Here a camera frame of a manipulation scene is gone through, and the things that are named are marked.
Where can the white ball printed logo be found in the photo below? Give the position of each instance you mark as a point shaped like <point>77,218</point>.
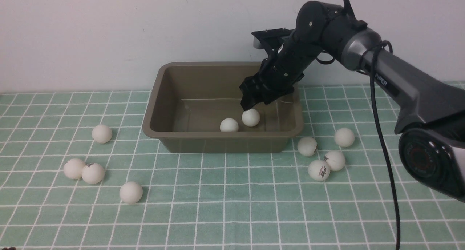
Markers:
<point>319,170</point>

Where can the green checkered tablecloth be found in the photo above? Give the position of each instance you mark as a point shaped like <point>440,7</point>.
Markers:
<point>190,201</point>

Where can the white ball left pair marked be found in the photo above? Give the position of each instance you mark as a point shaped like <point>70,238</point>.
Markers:
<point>93,173</point>

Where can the white ball left pair outer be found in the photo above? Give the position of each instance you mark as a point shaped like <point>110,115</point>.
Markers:
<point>73,168</point>

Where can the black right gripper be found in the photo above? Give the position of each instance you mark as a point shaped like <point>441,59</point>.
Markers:
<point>278,73</point>

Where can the olive green plastic bin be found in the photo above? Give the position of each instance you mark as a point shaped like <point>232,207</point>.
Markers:
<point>189,100</point>

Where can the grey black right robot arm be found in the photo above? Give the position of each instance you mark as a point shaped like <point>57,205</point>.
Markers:
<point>431,117</point>

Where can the white ball beside bin corner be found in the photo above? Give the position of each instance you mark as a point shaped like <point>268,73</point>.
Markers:
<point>307,146</point>

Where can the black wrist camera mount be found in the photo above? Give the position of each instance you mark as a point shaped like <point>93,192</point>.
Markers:
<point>268,40</point>

